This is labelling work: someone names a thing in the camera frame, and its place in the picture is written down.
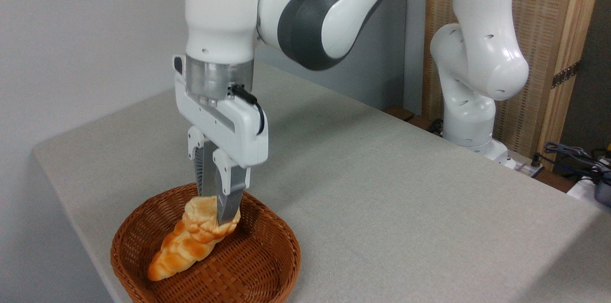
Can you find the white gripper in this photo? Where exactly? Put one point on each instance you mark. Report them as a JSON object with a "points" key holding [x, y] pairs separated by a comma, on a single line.
{"points": [[238, 131]]}

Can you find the small round bread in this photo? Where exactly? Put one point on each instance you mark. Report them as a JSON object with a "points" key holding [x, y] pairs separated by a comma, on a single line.
{"points": [[203, 214]]}

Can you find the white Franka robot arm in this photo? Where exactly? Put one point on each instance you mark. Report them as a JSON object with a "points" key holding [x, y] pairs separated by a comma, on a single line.
{"points": [[477, 55]]}

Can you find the long braided bread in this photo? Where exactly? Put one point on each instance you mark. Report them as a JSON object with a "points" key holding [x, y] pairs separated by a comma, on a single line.
{"points": [[181, 253]]}

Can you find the brown wicker basket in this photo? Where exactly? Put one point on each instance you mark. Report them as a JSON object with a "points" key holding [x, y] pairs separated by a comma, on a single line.
{"points": [[253, 265]]}

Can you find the white power strip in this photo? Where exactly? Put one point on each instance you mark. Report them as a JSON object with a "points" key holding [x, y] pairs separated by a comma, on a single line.
{"points": [[522, 167]]}

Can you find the metal screen hinge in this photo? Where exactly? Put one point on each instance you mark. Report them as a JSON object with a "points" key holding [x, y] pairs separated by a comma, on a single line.
{"points": [[565, 74]]}

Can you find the wooden woven screen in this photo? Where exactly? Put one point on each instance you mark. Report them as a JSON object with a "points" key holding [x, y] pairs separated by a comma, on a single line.
{"points": [[549, 16]]}

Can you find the blue-grey plastic object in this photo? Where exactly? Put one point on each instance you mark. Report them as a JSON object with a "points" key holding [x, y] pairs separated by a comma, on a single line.
{"points": [[604, 191]]}

